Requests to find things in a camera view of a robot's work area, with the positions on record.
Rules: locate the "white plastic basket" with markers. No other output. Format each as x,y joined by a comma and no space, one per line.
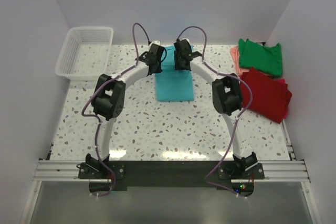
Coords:
85,53

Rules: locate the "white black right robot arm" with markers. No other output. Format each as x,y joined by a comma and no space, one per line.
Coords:
227,100

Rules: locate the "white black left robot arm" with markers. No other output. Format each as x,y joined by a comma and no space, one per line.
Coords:
107,102

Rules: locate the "aluminium front rail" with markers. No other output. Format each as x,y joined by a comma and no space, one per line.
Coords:
274,171

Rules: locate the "red folded t shirt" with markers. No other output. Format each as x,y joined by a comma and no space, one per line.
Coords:
265,94

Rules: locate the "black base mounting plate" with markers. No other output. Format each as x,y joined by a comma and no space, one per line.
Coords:
122,175

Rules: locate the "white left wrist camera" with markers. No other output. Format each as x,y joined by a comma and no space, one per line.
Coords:
155,42

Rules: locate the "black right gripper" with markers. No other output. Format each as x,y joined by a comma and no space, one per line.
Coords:
177,66

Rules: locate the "pink folded t shirt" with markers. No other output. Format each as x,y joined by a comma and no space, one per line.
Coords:
234,52

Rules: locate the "green folded t shirt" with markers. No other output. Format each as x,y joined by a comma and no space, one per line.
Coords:
265,59

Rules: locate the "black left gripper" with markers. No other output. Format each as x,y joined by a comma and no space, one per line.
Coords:
159,69

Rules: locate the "turquoise t shirt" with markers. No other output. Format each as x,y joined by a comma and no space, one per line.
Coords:
173,85

